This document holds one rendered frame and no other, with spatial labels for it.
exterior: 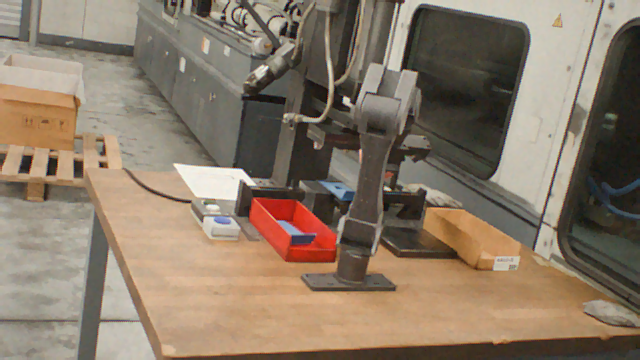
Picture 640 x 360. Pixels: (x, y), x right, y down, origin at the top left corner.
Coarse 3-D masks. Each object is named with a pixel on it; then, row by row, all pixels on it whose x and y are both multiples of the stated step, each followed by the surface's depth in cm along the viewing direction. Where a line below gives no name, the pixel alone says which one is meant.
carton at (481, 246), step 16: (432, 208) 196; (432, 224) 193; (448, 224) 187; (464, 224) 199; (480, 224) 193; (448, 240) 186; (464, 240) 180; (480, 240) 176; (496, 240) 187; (512, 240) 182; (464, 256) 180; (480, 256) 175; (496, 256) 186; (512, 256) 179
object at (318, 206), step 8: (304, 200) 188; (312, 200) 184; (320, 200) 184; (328, 200) 185; (312, 208) 184; (320, 208) 185; (328, 208) 186; (344, 208) 197; (320, 216) 186; (328, 216) 187
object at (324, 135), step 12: (324, 108) 195; (336, 108) 192; (348, 108) 198; (336, 120) 188; (348, 120) 182; (312, 132) 185; (324, 132) 179; (336, 132) 181; (348, 132) 184; (324, 144) 180; (336, 144) 181; (348, 144) 183; (360, 144) 184
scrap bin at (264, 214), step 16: (256, 208) 175; (272, 208) 180; (288, 208) 182; (304, 208) 178; (256, 224) 174; (272, 224) 165; (304, 224) 177; (320, 224) 169; (272, 240) 165; (288, 240) 157; (320, 240) 169; (288, 256) 157; (304, 256) 159; (320, 256) 161
